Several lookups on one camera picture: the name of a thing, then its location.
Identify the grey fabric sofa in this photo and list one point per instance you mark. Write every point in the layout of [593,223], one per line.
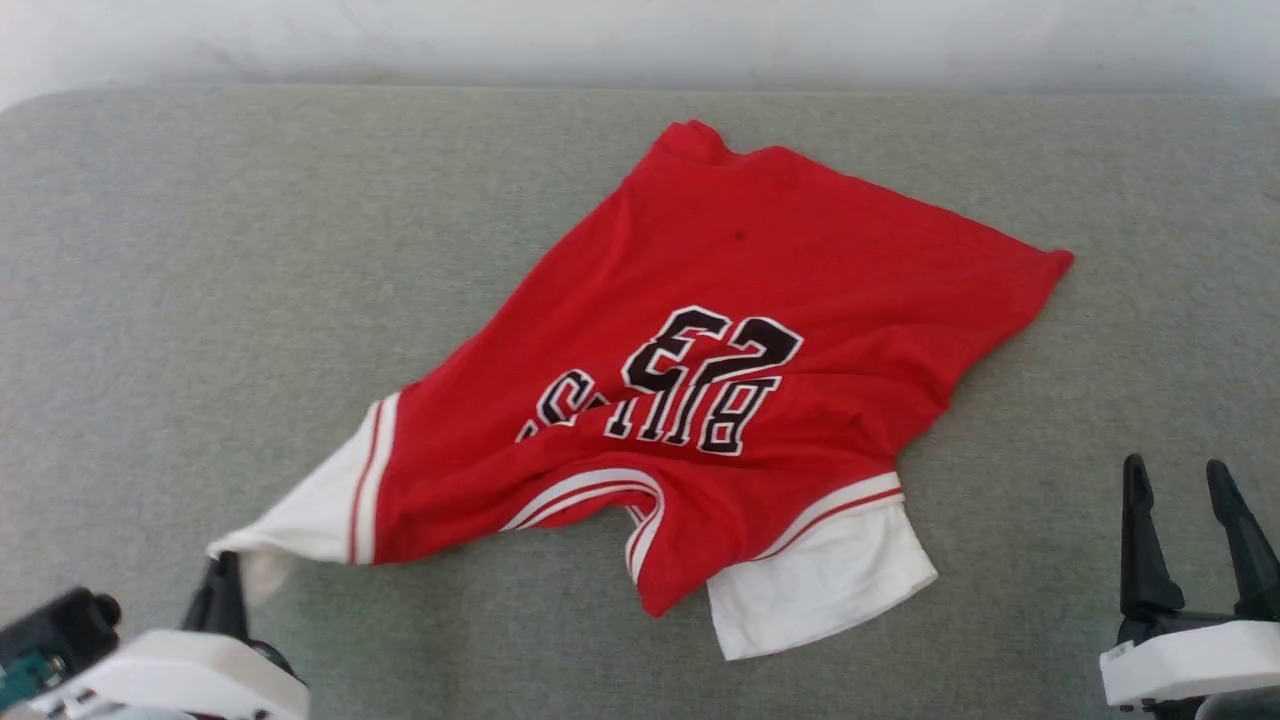
[200,300]

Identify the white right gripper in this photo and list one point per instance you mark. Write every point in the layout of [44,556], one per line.
[1190,660]

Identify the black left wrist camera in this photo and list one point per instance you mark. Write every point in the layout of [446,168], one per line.
[50,630]

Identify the red and white basketball jersey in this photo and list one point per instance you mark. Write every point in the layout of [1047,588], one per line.
[760,270]

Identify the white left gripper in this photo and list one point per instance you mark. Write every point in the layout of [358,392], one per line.
[180,675]

